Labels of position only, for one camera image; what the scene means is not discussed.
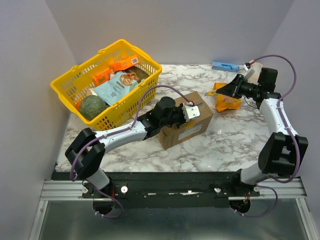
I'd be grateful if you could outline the yellow utility knife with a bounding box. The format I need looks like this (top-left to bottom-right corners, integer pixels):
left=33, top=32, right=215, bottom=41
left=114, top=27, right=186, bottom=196
left=204, top=90, right=217, bottom=97

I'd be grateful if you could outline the brown cardboard express box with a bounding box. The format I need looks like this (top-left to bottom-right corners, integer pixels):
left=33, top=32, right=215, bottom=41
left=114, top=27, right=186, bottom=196
left=157, top=91, right=213, bottom=150

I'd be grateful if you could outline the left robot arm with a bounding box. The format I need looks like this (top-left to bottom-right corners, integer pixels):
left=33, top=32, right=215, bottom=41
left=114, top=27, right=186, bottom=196
left=65, top=96, right=195, bottom=198

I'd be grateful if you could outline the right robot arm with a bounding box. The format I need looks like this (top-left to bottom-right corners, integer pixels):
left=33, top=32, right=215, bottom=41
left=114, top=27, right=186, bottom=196
left=216, top=67, right=309, bottom=196

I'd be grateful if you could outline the blue box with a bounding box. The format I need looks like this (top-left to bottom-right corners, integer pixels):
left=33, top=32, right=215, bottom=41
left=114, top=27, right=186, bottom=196
left=211, top=61, right=240, bottom=73

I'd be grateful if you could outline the orange barcode box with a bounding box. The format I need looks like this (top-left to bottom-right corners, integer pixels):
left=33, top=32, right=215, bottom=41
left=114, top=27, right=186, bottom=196
left=110, top=55, right=139, bottom=72

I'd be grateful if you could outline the orange candy box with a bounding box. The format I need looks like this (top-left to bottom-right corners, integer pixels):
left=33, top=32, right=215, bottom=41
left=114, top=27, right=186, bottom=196
left=92, top=68, right=114, bottom=86

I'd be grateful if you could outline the orange snack bag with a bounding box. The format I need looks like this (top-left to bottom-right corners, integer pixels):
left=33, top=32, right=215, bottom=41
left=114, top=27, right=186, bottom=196
left=214, top=93, right=242, bottom=112

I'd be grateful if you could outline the beige paper bag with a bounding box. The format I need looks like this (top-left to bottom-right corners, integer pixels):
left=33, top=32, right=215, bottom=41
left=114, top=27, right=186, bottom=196
left=248, top=62, right=263, bottom=84

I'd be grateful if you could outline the light blue chips bag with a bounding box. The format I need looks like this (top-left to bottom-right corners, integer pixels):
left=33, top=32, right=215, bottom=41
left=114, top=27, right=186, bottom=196
left=93, top=71, right=141, bottom=106

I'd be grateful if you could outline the green melon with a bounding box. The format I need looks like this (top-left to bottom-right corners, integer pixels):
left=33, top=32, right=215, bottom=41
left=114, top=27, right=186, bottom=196
left=79, top=95, right=107, bottom=121

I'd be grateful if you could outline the yellow plastic basket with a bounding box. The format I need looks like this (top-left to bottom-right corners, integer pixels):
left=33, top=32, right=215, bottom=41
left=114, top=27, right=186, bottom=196
left=50, top=39, right=162, bottom=131

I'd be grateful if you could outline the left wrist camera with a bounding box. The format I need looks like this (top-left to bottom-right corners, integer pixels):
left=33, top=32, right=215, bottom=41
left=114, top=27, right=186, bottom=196
left=182, top=103, right=201, bottom=122

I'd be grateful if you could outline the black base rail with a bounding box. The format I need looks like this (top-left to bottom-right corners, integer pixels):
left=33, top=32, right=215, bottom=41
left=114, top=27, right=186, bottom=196
left=51, top=171, right=273, bottom=210

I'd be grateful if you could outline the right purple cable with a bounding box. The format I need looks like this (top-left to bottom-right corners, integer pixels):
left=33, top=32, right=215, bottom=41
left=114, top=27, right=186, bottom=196
left=233, top=54, right=301, bottom=217

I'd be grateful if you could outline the purple cable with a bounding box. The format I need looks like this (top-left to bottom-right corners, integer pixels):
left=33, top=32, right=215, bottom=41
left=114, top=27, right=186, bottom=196
left=69, top=85, right=195, bottom=219
left=233, top=54, right=301, bottom=217

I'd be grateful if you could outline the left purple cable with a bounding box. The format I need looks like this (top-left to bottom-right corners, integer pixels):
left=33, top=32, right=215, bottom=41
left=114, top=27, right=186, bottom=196
left=69, top=85, right=195, bottom=219

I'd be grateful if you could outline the aluminium frame rail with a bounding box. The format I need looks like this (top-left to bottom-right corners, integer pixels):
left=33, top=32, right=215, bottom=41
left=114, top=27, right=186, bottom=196
left=39, top=179, right=96, bottom=201

